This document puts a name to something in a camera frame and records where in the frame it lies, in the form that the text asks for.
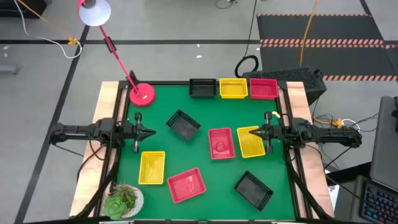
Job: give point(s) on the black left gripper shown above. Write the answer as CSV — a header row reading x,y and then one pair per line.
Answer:
x,y
133,132

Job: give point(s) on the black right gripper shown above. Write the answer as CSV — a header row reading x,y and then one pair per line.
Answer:
x,y
272,132

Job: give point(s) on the yellow plastic basket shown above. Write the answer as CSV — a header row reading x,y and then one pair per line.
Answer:
x,y
151,168
233,88
250,147

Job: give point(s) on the black plastic basket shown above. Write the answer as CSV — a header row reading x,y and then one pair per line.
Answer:
x,y
253,190
202,90
183,126

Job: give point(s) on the red plastic basket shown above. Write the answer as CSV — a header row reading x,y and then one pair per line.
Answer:
x,y
186,185
221,143
263,89

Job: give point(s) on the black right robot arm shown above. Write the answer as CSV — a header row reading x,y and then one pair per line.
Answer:
x,y
326,135

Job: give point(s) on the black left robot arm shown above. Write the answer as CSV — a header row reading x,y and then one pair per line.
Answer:
x,y
77,130

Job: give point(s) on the yellow tape tag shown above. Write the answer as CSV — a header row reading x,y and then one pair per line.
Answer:
x,y
276,114

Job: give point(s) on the red desk lamp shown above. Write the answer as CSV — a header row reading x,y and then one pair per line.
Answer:
x,y
142,95

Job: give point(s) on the green table mat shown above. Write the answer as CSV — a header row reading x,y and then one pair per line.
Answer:
x,y
217,193

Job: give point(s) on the succulent plant in white pot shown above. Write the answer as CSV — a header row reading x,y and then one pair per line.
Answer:
x,y
116,207

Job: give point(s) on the black striped-edge floor mat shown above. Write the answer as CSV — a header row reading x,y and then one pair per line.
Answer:
x,y
342,60
326,28

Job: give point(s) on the grey laptop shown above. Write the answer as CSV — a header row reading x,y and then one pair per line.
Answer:
x,y
385,149

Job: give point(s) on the backlit black keyboard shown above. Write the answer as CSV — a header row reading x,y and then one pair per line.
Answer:
x,y
379,205

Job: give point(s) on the grey floor block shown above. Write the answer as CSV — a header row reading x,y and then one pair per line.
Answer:
x,y
7,69

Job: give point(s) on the black cabinet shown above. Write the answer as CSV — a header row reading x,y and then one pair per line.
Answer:
x,y
6,9

